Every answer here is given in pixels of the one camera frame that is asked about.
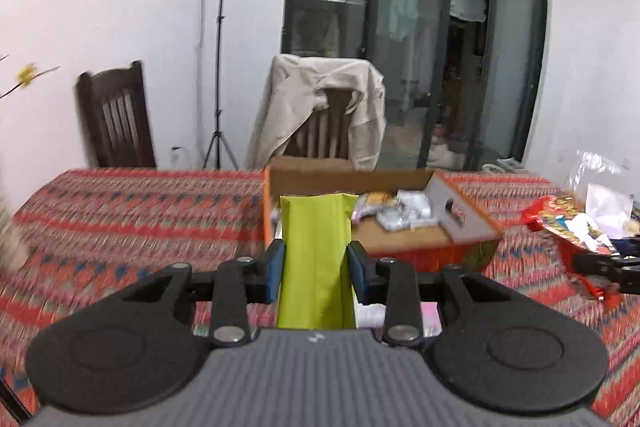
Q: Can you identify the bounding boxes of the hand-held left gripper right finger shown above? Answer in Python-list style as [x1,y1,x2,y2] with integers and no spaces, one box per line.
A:
[347,241,506,349]

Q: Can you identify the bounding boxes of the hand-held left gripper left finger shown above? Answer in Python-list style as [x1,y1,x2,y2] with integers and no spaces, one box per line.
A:
[120,239,288,349]

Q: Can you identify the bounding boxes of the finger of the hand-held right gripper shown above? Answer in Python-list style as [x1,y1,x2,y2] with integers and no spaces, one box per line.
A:
[572,254,640,294]
[607,236,640,258]

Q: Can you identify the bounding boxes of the green snack packet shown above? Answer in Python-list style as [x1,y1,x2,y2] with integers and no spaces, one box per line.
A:
[277,193,358,332]

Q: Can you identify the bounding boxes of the orange cardboard box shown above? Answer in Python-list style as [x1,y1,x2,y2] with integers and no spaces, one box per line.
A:
[262,157,505,273]

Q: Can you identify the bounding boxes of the red snack bag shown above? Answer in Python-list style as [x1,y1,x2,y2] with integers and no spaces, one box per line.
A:
[520,194,626,312]

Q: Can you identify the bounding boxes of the yellow brown snack packet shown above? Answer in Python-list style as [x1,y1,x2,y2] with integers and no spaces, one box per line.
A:
[352,191,401,222]

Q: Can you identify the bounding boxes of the pink snack packet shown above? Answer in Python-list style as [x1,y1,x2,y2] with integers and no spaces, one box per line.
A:
[420,302,443,335]

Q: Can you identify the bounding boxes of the clear plastic bag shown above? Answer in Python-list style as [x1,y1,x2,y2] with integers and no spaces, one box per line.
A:
[565,150,623,202]

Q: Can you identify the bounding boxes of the white slippers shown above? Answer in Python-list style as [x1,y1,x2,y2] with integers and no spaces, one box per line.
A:
[482,157,526,172]

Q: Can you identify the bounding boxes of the white cloth bundle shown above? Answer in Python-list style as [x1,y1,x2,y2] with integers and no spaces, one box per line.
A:
[427,143,468,168]

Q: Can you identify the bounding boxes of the patterned red tablecloth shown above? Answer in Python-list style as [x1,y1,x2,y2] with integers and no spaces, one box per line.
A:
[0,167,640,423]

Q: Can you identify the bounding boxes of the wooden chair with cushion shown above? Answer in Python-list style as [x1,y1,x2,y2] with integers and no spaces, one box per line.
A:
[285,88,353,160]

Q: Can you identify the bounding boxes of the beige jacket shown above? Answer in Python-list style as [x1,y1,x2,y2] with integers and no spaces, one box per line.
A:
[245,54,387,172]

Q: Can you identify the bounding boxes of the black sliding glass door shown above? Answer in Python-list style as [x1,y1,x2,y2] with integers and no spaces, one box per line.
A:
[281,0,549,172]

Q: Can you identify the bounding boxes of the dark wooden chair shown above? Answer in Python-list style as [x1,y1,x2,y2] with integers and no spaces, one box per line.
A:
[76,61,157,168]

